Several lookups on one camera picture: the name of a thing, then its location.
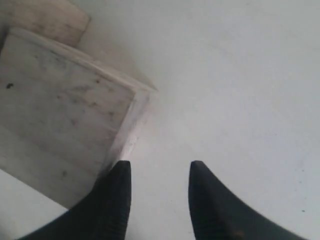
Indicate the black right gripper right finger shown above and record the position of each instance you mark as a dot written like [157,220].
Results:
[218,214]

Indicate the second largest wooden cube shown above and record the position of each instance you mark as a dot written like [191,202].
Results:
[59,20]

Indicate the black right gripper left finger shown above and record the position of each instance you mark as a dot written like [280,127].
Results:
[102,215]

